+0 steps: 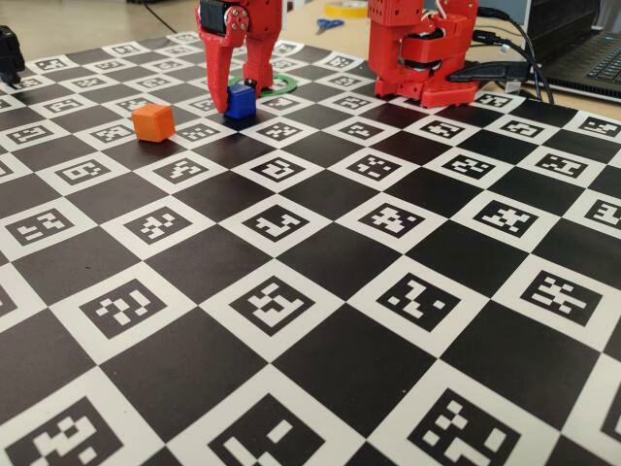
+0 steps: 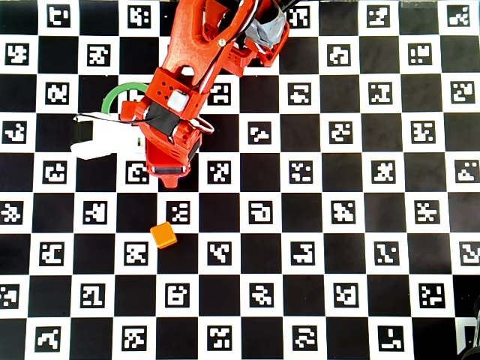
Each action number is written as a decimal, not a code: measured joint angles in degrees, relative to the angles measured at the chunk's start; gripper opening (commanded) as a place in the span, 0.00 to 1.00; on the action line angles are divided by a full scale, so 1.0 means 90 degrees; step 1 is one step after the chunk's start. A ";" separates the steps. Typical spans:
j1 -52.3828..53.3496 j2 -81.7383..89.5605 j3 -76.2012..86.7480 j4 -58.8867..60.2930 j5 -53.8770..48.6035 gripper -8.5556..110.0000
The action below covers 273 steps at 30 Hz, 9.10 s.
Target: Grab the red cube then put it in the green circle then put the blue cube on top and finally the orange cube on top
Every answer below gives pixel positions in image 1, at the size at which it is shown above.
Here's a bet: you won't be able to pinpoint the green ring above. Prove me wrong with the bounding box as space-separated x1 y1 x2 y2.
227 72 298 101

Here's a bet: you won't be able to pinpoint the light grey panel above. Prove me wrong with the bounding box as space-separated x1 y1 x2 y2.
477 0 530 25

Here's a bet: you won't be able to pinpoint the yellow tape roll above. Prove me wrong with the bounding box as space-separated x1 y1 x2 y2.
324 0 369 18

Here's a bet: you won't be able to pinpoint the blue handled scissors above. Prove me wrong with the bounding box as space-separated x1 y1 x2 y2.
314 17 346 37

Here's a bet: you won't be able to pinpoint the black white marker mat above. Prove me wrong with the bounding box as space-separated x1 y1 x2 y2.
0 29 621 466

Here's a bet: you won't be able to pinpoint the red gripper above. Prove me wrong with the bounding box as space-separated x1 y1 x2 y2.
196 0 283 115

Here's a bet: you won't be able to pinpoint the black cable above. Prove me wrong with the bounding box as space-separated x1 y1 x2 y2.
477 6 557 105
472 29 552 103

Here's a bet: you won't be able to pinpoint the orange cube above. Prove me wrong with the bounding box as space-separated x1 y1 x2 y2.
131 103 176 143

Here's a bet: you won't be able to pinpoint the black laptop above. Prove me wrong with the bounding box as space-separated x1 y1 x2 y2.
526 0 621 101

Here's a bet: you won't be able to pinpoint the blue cube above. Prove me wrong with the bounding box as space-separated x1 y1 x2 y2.
223 84 257 120

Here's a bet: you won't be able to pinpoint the black clamp device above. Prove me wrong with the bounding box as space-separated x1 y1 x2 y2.
0 25 27 89

